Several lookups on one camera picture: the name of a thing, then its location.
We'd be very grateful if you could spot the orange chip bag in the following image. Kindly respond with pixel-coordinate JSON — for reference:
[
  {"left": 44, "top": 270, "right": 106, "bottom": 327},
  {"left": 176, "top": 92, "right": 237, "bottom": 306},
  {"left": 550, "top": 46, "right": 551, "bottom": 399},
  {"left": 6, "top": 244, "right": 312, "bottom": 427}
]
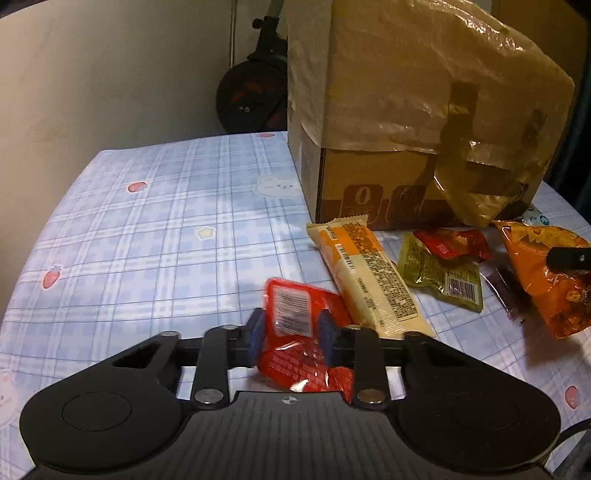
[{"left": 495, "top": 221, "right": 590, "bottom": 339}]

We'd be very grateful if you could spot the olive green snack packet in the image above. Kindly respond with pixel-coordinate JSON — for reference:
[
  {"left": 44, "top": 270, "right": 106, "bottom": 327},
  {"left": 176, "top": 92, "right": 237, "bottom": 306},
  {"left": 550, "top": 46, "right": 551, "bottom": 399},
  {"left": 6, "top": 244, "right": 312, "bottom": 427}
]
[{"left": 398, "top": 233, "right": 484, "bottom": 313}]

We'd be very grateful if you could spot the dark brown snack packet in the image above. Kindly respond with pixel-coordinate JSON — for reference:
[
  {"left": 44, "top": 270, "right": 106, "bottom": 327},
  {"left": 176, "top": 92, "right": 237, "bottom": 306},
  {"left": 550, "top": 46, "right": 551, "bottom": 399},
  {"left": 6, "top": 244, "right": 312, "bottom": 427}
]
[{"left": 480, "top": 263, "right": 533, "bottom": 320}]

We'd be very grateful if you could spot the blue plaid bed sheet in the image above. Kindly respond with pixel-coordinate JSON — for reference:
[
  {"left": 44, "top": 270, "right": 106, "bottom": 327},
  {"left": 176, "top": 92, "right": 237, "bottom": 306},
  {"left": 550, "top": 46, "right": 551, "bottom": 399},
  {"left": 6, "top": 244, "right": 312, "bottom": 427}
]
[{"left": 1, "top": 132, "right": 590, "bottom": 479}]

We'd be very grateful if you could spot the brown cardboard box with liner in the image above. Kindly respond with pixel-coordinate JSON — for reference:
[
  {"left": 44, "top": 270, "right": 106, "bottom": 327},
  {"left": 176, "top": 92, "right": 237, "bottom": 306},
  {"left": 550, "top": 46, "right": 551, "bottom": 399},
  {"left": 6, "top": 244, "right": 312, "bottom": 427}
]
[{"left": 286, "top": 1, "right": 574, "bottom": 230}]

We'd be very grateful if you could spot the white blue snack packet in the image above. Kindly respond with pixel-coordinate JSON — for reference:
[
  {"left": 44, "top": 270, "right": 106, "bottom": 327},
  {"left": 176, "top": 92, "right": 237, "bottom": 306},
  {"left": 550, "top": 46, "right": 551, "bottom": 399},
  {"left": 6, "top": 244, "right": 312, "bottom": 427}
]
[{"left": 521, "top": 203, "right": 550, "bottom": 226}]

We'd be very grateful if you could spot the black exercise bike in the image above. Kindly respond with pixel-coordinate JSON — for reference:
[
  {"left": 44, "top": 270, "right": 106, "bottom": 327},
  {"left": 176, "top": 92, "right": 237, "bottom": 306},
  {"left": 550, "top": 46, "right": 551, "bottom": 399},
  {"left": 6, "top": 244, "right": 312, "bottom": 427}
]
[{"left": 215, "top": 1, "right": 287, "bottom": 134}]

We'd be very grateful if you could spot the beige orange snack bar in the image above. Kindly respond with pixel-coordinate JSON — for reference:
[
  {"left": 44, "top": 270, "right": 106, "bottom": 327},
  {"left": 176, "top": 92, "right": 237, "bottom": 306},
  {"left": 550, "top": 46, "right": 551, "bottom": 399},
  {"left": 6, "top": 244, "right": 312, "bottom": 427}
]
[{"left": 307, "top": 215, "right": 435, "bottom": 340}]

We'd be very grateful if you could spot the small red snack packet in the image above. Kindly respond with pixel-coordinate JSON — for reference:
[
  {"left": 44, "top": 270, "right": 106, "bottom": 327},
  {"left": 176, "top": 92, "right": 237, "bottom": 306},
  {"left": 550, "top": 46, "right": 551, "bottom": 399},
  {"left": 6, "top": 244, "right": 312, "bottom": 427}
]
[{"left": 414, "top": 228, "right": 492, "bottom": 261}]

